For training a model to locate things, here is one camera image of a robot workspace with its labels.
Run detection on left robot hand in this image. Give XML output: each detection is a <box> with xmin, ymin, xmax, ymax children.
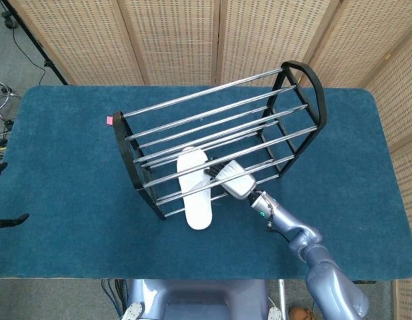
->
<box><xmin>0</xmin><ymin>162</ymin><xmax>30</xmax><ymax>230</ymax></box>

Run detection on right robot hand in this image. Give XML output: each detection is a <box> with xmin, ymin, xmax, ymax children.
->
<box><xmin>203</xmin><ymin>159</ymin><xmax>257</xmax><ymax>200</ymax></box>

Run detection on white slipper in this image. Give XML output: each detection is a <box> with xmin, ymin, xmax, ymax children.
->
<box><xmin>176</xmin><ymin>146</ymin><xmax>213</xmax><ymax>231</ymax></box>

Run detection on black metal shoe rack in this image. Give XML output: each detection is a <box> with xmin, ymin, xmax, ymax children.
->
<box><xmin>113</xmin><ymin>60</ymin><xmax>328</xmax><ymax>221</ymax></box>

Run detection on blue carpet mat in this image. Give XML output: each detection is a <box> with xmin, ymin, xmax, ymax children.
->
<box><xmin>0</xmin><ymin>85</ymin><xmax>412</xmax><ymax>279</ymax></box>

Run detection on blue-grey robot torso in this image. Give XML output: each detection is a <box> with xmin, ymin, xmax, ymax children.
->
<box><xmin>121</xmin><ymin>279</ymin><xmax>283</xmax><ymax>320</ymax></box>

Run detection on chrome stool base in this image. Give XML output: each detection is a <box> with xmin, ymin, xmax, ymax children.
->
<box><xmin>0</xmin><ymin>81</ymin><xmax>22</xmax><ymax>119</ymax></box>

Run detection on wicker folding screen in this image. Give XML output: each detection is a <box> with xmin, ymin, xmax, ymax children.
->
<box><xmin>7</xmin><ymin>0</ymin><xmax>412</xmax><ymax>320</ymax></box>

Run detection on black stand leg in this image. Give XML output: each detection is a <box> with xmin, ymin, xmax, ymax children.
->
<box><xmin>0</xmin><ymin>0</ymin><xmax>70</xmax><ymax>86</ymax></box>

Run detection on bundle of floor cables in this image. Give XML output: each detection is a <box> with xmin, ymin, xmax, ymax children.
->
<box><xmin>0</xmin><ymin>118</ymin><xmax>14</xmax><ymax>164</ymax></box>

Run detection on cables beside robot torso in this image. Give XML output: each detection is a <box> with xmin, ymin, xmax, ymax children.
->
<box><xmin>101</xmin><ymin>279</ymin><xmax>127</xmax><ymax>318</ymax></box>

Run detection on thin black cable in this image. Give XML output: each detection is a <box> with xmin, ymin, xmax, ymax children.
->
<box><xmin>11</xmin><ymin>25</ymin><xmax>47</xmax><ymax>85</ymax></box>

